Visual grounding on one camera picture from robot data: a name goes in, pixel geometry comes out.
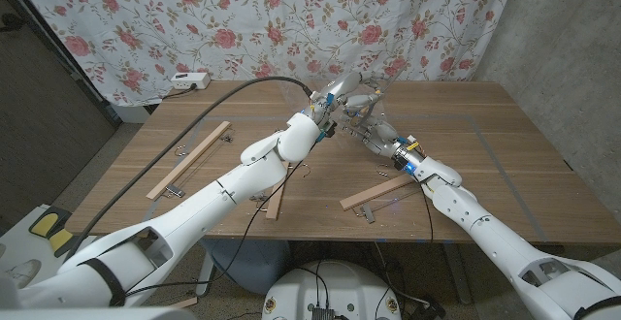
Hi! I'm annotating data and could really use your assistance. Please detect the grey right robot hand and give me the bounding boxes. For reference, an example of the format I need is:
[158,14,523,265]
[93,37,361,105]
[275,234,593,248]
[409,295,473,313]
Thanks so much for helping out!
[345,114,409,160]

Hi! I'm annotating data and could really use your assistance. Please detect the grey blue bin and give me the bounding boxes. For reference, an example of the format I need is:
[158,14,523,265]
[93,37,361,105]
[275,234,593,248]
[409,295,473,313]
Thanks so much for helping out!
[199,239,293,296]

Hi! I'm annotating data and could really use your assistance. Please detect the dark perforated partition panel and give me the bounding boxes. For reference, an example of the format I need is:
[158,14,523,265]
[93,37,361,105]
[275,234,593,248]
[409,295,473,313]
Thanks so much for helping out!
[0,0,120,224]

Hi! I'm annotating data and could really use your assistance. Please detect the black power adapter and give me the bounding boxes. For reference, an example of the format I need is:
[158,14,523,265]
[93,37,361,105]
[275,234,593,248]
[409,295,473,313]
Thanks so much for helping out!
[411,300,445,320]

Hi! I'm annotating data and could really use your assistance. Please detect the black power strip cable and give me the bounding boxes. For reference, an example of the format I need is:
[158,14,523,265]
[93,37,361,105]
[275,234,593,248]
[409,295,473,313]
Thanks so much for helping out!
[158,82,199,102]

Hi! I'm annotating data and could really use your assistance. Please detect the transparent cling film sheet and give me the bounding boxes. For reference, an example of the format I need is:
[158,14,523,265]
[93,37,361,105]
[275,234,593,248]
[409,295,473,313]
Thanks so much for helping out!
[278,78,397,146]

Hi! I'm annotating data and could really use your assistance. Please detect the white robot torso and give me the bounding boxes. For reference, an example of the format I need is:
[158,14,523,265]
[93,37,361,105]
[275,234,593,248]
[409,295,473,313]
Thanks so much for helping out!
[261,260,402,320]

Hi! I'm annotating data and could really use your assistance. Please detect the white table leg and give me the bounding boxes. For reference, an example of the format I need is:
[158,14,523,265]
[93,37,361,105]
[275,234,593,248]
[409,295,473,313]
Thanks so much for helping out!
[195,250,218,298]

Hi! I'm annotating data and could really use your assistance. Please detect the white floor board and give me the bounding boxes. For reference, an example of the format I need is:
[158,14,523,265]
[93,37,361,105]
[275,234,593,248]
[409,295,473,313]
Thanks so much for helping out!
[0,203,79,287]

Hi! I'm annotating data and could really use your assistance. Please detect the white sneaker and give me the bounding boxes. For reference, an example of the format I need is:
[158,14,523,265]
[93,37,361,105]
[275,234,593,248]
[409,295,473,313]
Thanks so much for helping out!
[2,259,43,290]

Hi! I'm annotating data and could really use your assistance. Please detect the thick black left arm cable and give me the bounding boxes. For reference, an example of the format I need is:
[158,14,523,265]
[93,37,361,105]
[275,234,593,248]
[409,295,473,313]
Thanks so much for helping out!
[62,76,315,262]

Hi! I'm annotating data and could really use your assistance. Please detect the small wooden strip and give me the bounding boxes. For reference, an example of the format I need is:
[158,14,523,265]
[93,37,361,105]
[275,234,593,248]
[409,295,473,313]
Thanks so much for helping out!
[167,297,199,310]

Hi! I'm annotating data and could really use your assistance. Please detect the white power strip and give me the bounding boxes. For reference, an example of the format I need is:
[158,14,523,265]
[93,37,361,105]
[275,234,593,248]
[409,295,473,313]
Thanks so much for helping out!
[170,72,212,91]

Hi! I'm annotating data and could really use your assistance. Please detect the wooden clip hanger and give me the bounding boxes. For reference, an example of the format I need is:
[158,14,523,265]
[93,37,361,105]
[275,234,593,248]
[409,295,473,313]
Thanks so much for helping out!
[145,120,234,201]
[248,160,312,221]
[339,172,423,225]

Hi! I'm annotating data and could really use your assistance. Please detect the grey table leg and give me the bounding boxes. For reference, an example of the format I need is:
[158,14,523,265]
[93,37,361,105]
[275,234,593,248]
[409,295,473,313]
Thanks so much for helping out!
[441,242,473,305]

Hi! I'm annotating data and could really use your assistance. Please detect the floral rose print curtain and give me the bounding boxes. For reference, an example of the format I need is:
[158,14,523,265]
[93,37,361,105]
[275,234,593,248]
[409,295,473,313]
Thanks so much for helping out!
[7,0,520,107]

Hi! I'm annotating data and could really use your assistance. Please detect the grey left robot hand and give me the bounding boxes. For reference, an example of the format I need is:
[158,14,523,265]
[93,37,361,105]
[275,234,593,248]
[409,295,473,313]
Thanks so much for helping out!
[311,70,385,118]

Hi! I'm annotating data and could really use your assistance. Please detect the grey orange handled scissors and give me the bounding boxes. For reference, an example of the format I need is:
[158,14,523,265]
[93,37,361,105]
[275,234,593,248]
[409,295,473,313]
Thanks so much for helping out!
[344,70,405,128]

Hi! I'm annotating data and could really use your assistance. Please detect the black partition frame post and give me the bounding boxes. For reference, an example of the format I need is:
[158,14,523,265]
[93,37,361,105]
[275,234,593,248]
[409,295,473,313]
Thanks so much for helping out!
[0,0,123,128]

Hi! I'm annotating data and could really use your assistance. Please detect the black yellow floor pedal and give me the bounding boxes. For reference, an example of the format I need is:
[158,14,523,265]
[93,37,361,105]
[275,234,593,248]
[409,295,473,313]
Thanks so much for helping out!
[27,206,74,256]

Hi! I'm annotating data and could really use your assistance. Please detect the black torso cable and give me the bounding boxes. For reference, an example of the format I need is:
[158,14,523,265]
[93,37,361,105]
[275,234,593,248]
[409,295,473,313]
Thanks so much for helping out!
[296,260,332,309]

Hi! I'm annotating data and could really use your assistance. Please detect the white robot chest shell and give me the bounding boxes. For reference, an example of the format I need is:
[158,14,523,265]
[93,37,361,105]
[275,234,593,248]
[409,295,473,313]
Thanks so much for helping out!
[0,306,198,320]

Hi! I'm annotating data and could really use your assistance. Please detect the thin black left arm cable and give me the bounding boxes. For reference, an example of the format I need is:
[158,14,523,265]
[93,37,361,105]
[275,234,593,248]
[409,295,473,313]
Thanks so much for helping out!
[120,135,324,297]

